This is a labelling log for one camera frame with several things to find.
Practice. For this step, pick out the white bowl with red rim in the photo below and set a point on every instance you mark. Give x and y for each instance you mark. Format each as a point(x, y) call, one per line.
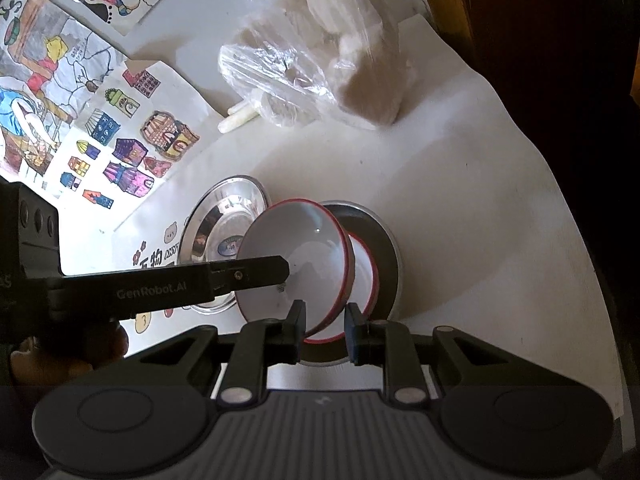
point(310, 245)
point(365, 275)

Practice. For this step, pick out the labelled steel plate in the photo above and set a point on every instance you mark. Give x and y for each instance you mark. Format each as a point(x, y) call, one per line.
point(220, 210)

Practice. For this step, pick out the cartoon figures drawing sheet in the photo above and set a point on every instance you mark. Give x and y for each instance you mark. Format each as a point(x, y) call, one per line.
point(50, 85)

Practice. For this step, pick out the clear plastic bag of white lumps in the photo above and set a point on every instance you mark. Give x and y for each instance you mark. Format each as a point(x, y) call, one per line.
point(350, 60)

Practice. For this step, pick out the house drawings paper sheet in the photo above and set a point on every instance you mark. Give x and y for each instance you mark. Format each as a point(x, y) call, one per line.
point(165, 110)

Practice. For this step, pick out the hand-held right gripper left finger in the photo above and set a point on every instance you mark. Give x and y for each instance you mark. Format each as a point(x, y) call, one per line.
point(296, 330)

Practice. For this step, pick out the person's left hand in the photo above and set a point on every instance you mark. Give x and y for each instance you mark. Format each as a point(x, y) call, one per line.
point(30, 367)

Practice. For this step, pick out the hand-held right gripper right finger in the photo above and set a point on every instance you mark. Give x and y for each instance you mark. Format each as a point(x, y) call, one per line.
point(354, 335)

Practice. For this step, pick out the white stick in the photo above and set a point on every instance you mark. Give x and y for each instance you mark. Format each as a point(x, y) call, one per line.
point(235, 121)
point(245, 106)

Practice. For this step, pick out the steel bowl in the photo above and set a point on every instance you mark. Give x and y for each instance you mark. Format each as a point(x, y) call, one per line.
point(387, 270)

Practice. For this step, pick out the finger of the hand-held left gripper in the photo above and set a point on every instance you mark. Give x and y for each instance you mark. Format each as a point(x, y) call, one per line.
point(250, 275)

